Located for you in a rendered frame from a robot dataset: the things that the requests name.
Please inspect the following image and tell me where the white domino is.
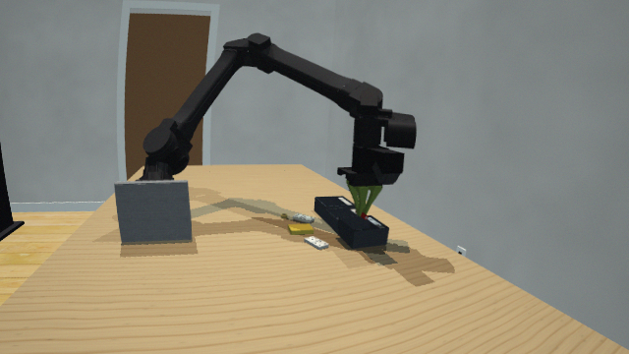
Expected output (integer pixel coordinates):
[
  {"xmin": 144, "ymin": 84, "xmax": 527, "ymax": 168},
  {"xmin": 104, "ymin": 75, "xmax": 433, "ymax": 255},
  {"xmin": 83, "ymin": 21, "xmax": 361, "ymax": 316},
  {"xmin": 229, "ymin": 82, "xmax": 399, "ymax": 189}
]
[
  {"xmin": 293, "ymin": 213, "xmax": 315, "ymax": 223},
  {"xmin": 304, "ymin": 236, "xmax": 329, "ymax": 250}
]

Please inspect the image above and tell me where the dark blue rack of labelled bins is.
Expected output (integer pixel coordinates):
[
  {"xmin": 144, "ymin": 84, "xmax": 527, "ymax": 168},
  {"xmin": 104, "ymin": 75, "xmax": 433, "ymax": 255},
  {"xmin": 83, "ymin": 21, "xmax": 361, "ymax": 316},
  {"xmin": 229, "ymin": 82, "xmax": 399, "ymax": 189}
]
[{"xmin": 314, "ymin": 196, "xmax": 389, "ymax": 249}]

